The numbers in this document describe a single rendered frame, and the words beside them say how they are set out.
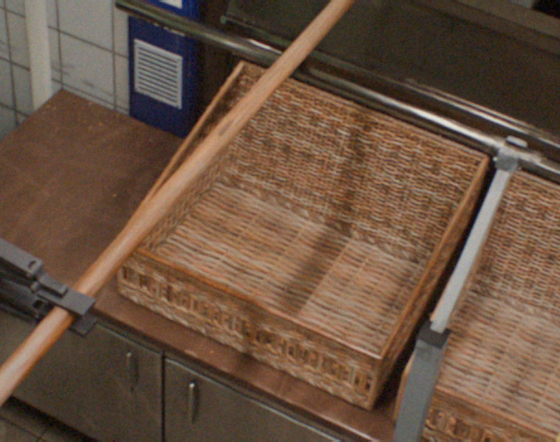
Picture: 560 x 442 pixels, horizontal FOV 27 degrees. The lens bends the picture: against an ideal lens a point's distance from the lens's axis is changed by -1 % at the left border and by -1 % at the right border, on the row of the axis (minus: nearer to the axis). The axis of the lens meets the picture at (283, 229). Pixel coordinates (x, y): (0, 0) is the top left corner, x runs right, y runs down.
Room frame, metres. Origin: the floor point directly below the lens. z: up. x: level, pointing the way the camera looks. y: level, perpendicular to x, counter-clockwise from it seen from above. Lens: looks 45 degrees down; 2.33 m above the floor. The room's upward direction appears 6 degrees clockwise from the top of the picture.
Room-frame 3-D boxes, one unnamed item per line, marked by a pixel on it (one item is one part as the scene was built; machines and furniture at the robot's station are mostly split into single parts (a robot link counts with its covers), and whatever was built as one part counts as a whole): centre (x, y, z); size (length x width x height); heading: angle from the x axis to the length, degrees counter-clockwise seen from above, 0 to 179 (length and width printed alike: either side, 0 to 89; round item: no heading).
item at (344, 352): (1.63, -0.04, 0.72); 0.56 x 0.49 x 0.28; 66
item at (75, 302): (0.96, 0.26, 1.22); 0.07 x 0.03 x 0.01; 67
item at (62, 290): (0.97, 0.28, 1.23); 0.05 x 0.01 x 0.03; 67
